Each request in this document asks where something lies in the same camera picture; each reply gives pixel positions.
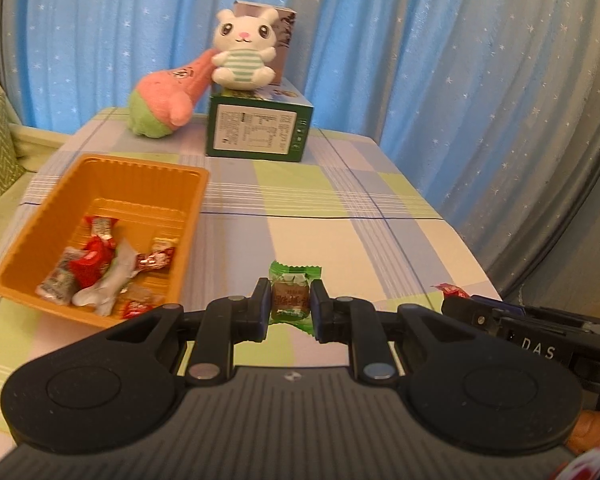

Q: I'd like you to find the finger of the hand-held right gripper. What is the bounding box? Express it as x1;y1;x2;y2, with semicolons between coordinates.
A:
470;295;523;317
441;296;501;333

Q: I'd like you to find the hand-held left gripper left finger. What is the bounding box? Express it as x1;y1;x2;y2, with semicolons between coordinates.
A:
105;277;272;386

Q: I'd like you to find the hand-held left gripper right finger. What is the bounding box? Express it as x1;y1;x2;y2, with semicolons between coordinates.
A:
310;279;481;386

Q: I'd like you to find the green candy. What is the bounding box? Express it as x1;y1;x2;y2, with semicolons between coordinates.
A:
268;260;323;337

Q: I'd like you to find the dark red candy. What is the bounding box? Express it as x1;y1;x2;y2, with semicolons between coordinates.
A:
134;245;177;275

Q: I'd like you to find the brown candy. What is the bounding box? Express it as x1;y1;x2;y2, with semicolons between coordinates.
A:
122;285;156;303

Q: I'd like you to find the orange plastic tray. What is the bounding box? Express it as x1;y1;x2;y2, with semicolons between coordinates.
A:
0;154;211;330

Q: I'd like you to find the person's right hand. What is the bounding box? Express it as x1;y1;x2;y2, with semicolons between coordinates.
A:
565;408;600;454

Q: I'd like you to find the pastel checked tablecloth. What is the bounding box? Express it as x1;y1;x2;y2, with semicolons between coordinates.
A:
0;106;503;433

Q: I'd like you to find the green cardboard box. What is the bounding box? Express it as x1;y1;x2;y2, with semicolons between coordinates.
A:
205;85;315;163

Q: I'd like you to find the pink and green plush toy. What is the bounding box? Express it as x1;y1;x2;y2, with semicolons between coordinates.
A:
128;49;216;140

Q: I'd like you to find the white rabbit plush toy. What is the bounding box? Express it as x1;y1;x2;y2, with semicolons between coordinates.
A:
210;7;280;92

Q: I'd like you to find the blue star curtain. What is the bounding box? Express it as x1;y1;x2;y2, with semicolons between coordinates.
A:
0;0;600;221

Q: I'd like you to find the brown cardboard box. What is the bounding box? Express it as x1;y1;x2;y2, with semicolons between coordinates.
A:
231;0;298;87

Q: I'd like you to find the light green sofa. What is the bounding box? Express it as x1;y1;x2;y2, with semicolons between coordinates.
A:
0;72;81;241

